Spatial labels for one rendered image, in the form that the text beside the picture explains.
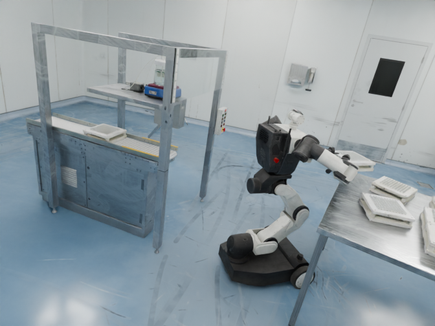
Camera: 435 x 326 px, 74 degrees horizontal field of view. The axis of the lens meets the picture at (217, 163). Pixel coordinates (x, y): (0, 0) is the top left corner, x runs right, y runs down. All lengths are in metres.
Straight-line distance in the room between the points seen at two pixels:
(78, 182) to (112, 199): 0.37
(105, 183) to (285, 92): 4.01
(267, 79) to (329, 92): 1.14
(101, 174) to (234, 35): 3.96
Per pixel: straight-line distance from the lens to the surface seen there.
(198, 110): 6.09
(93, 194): 2.82
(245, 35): 5.78
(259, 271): 2.33
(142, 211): 2.57
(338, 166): 1.83
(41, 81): 2.66
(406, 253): 1.86
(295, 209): 2.33
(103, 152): 2.49
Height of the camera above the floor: 1.71
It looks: 23 degrees down
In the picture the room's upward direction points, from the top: 9 degrees clockwise
